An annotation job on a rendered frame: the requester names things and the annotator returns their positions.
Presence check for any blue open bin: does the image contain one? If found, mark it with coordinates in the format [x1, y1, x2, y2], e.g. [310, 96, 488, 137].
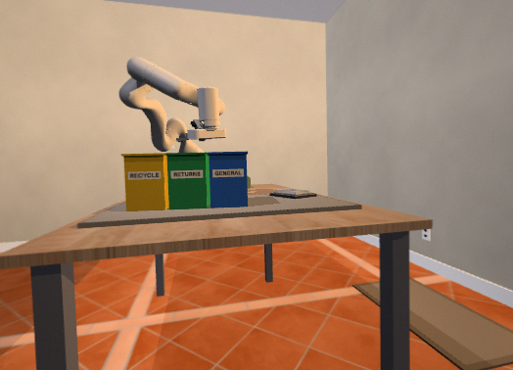
[207, 152, 248, 208]

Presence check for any green open bin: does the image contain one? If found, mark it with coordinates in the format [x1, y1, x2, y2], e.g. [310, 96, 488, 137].
[164, 152, 210, 209]

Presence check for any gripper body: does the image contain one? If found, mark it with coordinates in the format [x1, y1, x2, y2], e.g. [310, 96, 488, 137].
[187, 127, 226, 139]

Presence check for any yellow bin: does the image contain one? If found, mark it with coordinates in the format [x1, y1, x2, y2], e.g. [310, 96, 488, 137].
[121, 153, 169, 211]

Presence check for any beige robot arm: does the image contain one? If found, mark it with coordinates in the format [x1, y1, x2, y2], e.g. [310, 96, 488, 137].
[118, 57, 225, 153]

